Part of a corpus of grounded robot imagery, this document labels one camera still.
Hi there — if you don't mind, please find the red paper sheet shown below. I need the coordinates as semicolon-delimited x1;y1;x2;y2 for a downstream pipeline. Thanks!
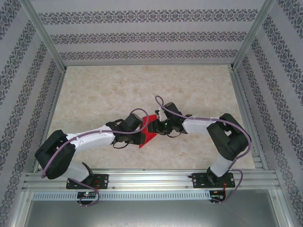
138;114;159;149

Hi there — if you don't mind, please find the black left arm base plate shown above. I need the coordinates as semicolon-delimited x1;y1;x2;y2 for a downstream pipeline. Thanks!
67;174;110;190

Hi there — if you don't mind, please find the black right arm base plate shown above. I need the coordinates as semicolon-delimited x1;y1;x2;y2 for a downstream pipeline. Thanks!
192;172;239;189

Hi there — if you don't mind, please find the grey metal panel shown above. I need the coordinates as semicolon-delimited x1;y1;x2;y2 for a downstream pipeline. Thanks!
23;200;290;227

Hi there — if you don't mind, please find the aluminium mounting rail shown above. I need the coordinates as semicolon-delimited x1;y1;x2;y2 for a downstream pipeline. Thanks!
22;168;282;191

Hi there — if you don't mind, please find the aluminium side rail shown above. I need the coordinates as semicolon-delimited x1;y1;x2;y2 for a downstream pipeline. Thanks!
33;70;68;172
229;67;269;171

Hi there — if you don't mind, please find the aluminium frame post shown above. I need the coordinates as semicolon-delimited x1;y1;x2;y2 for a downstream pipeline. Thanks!
231;0;277;71
20;0;67;71

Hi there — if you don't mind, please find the slotted grey cable duct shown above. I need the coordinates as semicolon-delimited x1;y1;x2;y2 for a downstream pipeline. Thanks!
32;191;212;201

